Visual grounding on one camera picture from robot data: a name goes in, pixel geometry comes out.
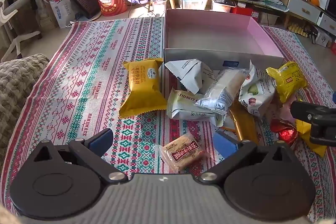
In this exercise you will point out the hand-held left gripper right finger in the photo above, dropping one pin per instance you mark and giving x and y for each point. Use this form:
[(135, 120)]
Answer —
[(224, 145)]

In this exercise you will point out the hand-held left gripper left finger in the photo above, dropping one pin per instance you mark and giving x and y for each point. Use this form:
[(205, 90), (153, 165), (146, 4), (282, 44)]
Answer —
[(102, 141)]

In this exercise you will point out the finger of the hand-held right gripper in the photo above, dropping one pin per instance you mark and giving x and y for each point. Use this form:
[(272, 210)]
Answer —
[(302, 109)]

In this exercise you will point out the pink snack packet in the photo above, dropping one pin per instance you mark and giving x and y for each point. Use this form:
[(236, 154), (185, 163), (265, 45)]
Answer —
[(286, 111)]

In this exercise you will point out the small yellow snack packet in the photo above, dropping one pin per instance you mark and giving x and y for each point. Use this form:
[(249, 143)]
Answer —
[(304, 132)]

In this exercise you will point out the red foil packet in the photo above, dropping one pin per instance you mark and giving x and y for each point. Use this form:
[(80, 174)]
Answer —
[(284, 132)]

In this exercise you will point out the gold foil packet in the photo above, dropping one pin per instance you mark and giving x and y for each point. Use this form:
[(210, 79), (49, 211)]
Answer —
[(244, 121)]

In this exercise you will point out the yellow packet red label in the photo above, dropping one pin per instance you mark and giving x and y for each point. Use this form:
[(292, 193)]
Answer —
[(287, 79)]

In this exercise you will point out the brown biscuit packet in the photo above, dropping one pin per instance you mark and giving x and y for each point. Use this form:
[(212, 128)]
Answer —
[(181, 153)]

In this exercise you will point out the white green chips packet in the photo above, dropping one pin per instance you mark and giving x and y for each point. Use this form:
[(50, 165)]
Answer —
[(256, 90)]

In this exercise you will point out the clear rice cake packet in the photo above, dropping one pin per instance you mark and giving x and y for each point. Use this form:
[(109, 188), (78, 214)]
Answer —
[(223, 90)]

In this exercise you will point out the beige snack packet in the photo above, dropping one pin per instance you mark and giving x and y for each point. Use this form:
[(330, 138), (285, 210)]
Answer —
[(183, 106)]

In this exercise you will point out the large yellow snack packet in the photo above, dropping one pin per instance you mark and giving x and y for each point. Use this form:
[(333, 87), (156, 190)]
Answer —
[(141, 87)]

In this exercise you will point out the grey printed white packet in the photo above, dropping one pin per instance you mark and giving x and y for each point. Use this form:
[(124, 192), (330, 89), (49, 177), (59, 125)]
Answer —
[(186, 71)]

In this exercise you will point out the silver cardboard box pink inside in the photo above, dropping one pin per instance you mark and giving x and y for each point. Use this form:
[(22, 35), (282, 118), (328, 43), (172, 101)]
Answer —
[(210, 37)]

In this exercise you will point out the patterned woven blanket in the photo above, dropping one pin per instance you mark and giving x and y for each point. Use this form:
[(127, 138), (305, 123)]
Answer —
[(92, 82)]

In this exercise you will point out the row of yellow pieces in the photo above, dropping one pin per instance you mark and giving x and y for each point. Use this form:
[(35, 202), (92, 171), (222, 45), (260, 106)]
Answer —
[(298, 31)]

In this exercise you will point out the brown cardboard box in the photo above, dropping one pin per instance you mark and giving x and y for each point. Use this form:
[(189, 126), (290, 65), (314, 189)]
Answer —
[(267, 19)]

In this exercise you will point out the grey knitted blanket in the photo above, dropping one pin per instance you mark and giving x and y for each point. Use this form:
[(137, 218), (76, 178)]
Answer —
[(18, 82)]

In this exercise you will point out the long wooden media stand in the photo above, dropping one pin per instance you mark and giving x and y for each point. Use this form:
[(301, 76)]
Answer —
[(302, 6)]

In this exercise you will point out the orange fruit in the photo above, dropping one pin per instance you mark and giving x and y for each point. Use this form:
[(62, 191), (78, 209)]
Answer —
[(315, 1)]

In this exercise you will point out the red cardboard box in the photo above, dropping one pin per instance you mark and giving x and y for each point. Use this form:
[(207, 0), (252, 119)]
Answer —
[(244, 12)]

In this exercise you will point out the clear storage box dark lid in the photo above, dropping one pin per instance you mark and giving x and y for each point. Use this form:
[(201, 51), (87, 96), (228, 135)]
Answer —
[(223, 5)]

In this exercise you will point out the white paper bag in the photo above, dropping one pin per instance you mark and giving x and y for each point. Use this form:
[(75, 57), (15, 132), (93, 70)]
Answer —
[(63, 12)]

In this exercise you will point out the black slatted tray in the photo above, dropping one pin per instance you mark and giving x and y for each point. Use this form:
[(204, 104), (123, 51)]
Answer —
[(85, 2)]

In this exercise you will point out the purple plastic toy piece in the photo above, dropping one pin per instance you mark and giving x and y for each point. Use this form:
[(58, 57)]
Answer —
[(137, 1)]

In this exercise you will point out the small clear storage box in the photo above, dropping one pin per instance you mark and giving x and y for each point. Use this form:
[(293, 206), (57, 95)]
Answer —
[(159, 5)]

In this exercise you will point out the white office chair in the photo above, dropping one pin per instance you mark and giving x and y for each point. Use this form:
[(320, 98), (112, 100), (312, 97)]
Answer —
[(13, 16)]

